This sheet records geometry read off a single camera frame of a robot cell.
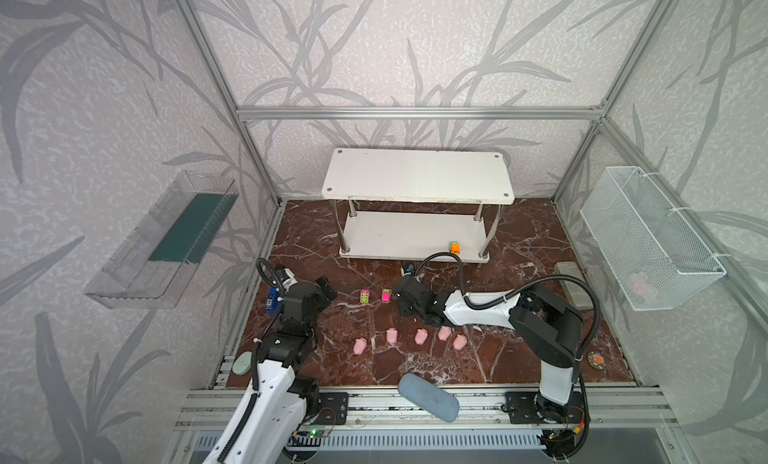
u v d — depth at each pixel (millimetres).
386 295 907
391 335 844
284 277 693
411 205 1192
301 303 578
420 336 840
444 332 848
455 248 956
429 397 727
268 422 476
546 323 496
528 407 731
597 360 806
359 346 824
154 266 634
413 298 695
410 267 812
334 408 735
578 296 912
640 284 741
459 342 825
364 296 909
